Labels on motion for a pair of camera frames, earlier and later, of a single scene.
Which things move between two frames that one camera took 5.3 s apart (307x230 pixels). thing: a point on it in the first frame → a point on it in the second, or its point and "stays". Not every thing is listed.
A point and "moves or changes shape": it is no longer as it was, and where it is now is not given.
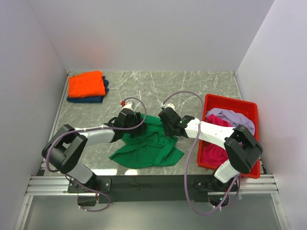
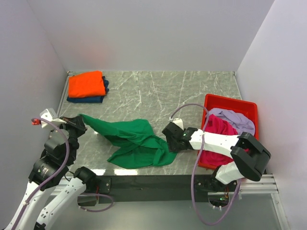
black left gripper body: x=134 y=121 → x=75 y=130
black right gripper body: x=168 y=130 → x=172 y=145
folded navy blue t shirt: x=93 y=99 stays
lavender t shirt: x=235 y=119 stays
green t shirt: x=153 y=148 moves or changes shape
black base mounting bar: x=157 y=188 stays
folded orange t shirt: x=90 y=84 stays
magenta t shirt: x=212 y=155 stays
